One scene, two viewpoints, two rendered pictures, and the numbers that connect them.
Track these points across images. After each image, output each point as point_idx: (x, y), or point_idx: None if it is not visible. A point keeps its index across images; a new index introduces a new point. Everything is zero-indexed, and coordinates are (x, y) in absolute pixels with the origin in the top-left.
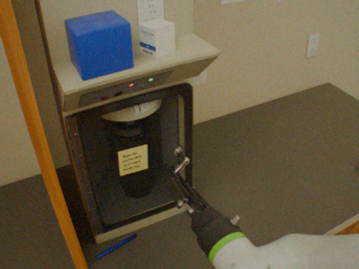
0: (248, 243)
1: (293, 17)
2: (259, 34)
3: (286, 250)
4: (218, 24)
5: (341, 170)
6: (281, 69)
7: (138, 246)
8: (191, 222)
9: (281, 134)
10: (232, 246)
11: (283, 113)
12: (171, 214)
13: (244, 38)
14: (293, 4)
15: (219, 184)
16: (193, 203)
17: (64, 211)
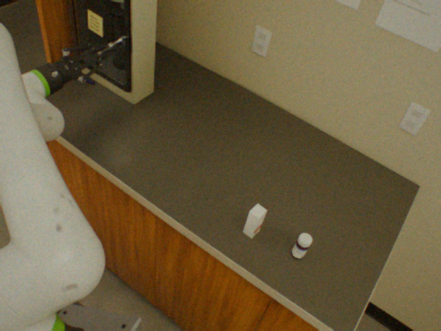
0: (33, 81)
1: (394, 61)
2: (339, 50)
3: (31, 100)
4: (293, 7)
5: (238, 202)
6: (357, 113)
7: (84, 87)
8: (118, 106)
9: (268, 146)
10: (27, 73)
11: (309, 144)
12: (120, 94)
13: (319, 41)
14: (400, 43)
15: (168, 113)
16: (70, 57)
17: (41, 13)
